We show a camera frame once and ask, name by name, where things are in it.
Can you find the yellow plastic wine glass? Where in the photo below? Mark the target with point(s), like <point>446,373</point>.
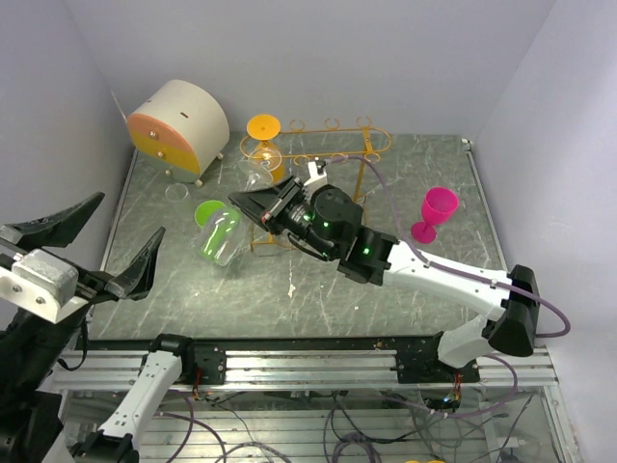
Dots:
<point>264,128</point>

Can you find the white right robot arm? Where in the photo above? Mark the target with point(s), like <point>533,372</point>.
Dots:
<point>327,225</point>

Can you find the clear wide wine glass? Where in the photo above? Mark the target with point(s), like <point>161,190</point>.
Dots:
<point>221,236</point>

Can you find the gold wire glass rack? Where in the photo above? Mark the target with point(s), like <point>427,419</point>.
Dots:
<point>370,141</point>

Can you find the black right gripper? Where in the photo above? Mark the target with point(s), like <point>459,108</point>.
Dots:
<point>256,204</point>

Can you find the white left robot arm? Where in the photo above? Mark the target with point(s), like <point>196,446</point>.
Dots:
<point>44,349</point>

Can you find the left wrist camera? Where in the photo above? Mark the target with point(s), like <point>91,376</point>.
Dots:
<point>43,285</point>

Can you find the white round drawer box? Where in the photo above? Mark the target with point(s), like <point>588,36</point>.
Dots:
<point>181,128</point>

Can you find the clear tall wine glass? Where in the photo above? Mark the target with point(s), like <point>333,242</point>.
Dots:
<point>263,168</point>

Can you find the aluminium mounting rail frame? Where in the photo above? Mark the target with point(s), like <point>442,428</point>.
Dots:
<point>389,363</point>

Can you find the clear small wine glass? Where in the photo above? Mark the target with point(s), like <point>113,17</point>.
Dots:
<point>177,193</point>

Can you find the green plastic wine glass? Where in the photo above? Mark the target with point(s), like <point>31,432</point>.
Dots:
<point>205,210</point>

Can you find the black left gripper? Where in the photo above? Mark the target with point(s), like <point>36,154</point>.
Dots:
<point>57,228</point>

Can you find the pink plastic wine glass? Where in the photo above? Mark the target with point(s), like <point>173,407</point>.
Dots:
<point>438,206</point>

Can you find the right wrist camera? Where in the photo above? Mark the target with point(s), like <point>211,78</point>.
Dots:
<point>317,176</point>

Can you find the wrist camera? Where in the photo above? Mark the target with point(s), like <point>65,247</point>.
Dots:
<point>43,285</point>
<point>317,176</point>

